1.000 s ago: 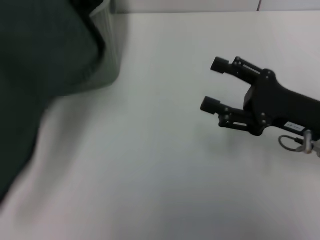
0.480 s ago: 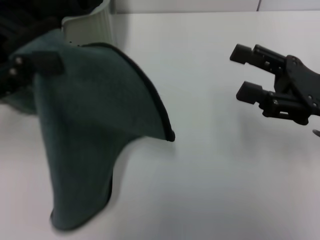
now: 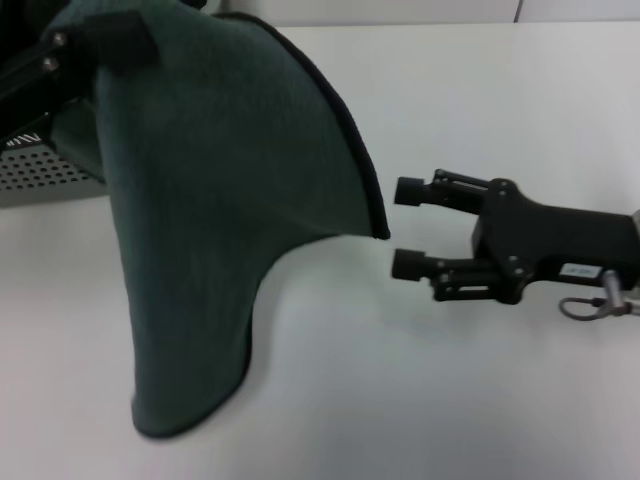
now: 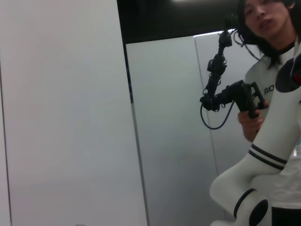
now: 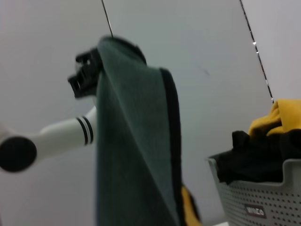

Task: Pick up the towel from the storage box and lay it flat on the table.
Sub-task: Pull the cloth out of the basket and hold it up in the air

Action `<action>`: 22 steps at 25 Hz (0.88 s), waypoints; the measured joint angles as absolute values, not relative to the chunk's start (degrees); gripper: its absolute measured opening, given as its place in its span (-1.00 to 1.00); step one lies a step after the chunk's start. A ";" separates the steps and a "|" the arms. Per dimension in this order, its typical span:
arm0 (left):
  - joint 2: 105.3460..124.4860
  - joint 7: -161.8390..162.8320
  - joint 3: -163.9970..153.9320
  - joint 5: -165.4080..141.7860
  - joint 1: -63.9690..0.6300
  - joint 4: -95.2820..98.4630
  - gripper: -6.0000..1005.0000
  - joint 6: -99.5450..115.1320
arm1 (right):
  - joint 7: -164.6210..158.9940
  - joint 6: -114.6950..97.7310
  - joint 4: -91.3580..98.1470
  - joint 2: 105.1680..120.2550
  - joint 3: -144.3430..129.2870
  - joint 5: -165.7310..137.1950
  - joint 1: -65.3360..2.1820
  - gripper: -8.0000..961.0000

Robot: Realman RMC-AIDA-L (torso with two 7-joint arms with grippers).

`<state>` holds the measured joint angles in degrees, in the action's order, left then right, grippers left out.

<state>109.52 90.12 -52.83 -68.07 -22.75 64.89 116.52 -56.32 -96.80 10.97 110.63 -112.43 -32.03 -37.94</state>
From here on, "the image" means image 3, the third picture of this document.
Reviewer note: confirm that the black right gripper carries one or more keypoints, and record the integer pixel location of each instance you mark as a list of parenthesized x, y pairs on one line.
[(540, 240)]

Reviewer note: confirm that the grey perforated storage box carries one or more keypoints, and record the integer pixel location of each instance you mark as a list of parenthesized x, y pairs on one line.
[(30, 180)]

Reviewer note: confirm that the dark green yellow towel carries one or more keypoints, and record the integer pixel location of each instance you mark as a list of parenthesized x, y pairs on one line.
[(225, 175)]

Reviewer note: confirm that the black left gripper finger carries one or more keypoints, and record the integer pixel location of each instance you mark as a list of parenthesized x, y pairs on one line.
[(120, 40)]

